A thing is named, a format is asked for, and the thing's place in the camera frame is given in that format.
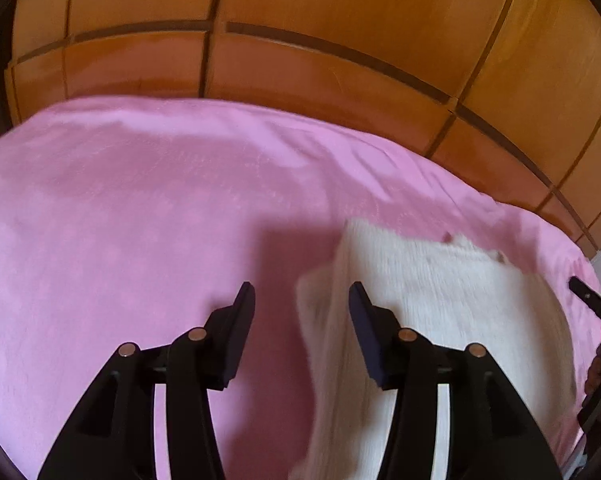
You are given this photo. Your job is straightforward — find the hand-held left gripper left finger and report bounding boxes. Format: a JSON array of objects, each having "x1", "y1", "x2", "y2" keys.
[{"x1": 38, "y1": 282, "x2": 256, "y2": 480}]

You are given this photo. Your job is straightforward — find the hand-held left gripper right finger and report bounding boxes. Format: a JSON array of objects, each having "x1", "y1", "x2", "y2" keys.
[{"x1": 349, "y1": 282, "x2": 563, "y2": 480}]

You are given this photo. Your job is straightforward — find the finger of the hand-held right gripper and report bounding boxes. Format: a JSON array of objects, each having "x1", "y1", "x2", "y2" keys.
[{"x1": 569, "y1": 276, "x2": 601, "y2": 330}]

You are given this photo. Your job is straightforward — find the white knit sweater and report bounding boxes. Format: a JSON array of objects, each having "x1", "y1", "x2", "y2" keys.
[{"x1": 288, "y1": 217, "x2": 578, "y2": 480}]

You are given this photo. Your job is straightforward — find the pink blanket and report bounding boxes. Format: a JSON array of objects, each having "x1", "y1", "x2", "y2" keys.
[{"x1": 0, "y1": 95, "x2": 601, "y2": 480}]

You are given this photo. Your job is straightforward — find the wooden wardrobe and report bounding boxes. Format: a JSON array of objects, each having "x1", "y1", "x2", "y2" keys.
[{"x1": 3, "y1": 0, "x2": 601, "y2": 256}]

